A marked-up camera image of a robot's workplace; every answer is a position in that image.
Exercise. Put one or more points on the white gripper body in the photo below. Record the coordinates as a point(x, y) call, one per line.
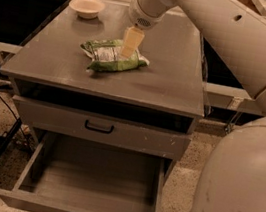
point(142, 17)

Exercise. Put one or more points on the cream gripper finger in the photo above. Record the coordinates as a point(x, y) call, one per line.
point(132, 38)

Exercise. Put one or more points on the green jalapeno chip bag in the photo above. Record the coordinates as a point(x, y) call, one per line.
point(105, 57)

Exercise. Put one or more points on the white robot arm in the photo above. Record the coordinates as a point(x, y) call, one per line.
point(234, 177)

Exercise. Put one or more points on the grey drawer cabinet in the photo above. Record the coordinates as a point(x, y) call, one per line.
point(167, 94)

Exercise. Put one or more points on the closed grey top drawer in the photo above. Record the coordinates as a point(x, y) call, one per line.
point(130, 135)

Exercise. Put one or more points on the open grey middle drawer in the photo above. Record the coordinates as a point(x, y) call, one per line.
point(66, 174)

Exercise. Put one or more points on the beige bowl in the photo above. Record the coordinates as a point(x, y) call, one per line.
point(87, 9)

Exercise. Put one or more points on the black top drawer handle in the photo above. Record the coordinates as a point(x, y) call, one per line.
point(98, 128)

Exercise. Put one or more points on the metal bracket under rail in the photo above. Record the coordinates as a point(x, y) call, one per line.
point(234, 106)

